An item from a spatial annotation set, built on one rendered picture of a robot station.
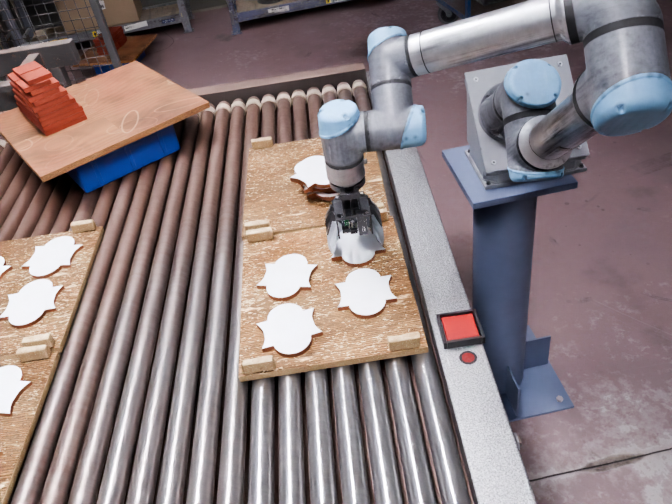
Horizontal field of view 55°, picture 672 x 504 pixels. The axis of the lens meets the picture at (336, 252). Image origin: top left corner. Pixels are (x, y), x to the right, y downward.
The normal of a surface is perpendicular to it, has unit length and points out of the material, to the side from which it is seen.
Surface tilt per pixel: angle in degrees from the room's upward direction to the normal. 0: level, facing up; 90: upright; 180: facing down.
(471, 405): 0
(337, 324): 0
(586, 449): 0
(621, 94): 56
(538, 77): 38
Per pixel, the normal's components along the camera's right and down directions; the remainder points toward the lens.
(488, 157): 0.00, -0.10
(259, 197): -0.14, -0.76
